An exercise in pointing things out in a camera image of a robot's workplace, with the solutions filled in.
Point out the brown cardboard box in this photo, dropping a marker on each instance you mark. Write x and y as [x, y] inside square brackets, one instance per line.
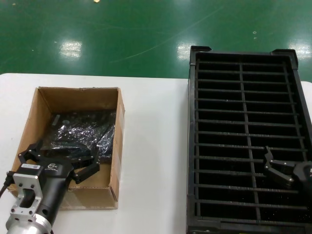
[73, 97]

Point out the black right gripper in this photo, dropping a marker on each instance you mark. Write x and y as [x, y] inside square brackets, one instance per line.
[304, 173]

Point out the black slotted plastic container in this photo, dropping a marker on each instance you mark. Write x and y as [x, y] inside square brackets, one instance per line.
[192, 146]

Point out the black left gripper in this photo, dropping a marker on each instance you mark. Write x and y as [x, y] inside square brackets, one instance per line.
[56, 185]

